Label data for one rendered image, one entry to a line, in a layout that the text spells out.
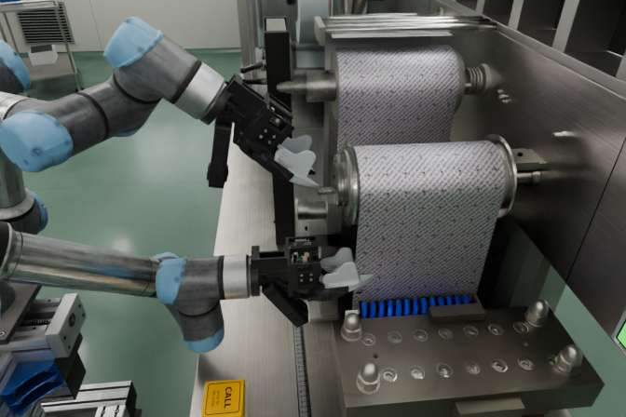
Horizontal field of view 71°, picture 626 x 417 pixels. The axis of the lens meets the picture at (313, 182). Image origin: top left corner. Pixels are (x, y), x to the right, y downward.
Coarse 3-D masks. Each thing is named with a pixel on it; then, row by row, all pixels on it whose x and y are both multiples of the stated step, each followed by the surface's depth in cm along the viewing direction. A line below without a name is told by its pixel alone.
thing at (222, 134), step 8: (216, 120) 66; (216, 128) 65; (224, 128) 65; (216, 136) 66; (224, 136) 66; (216, 144) 66; (224, 144) 67; (216, 152) 67; (224, 152) 67; (216, 160) 68; (224, 160) 68; (208, 168) 70; (216, 168) 69; (224, 168) 69; (208, 176) 70; (216, 176) 69; (224, 176) 69; (216, 184) 70; (224, 184) 70
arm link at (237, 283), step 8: (232, 256) 74; (240, 256) 74; (248, 256) 75; (224, 264) 72; (232, 264) 72; (240, 264) 72; (248, 264) 73; (224, 272) 71; (232, 272) 72; (240, 272) 72; (248, 272) 72; (224, 280) 71; (232, 280) 71; (240, 280) 71; (248, 280) 72; (224, 288) 71; (232, 288) 71; (240, 288) 72; (248, 288) 72; (232, 296) 72; (240, 296) 73; (248, 296) 73
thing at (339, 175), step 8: (336, 168) 72; (344, 168) 72; (336, 176) 71; (344, 176) 71; (336, 184) 71; (344, 184) 71; (336, 192) 72; (344, 192) 71; (336, 200) 72; (344, 200) 72
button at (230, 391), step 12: (216, 384) 78; (228, 384) 78; (240, 384) 78; (204, 396) 77; (216, 396) 76; (228, 396) 76; (240, 396) 76; (204, 408) 75; (216, 408) 75; (228, 408) 75; (240, 408) 75
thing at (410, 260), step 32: (416, 224) 72; (448, 224) 73; (480, 224) 74; (384, 256) 75; (416, 256) 76; (448, 256) 77; (480, 256) 78; (384, 288) 80; (416, 288) 80; (448, 288) 81
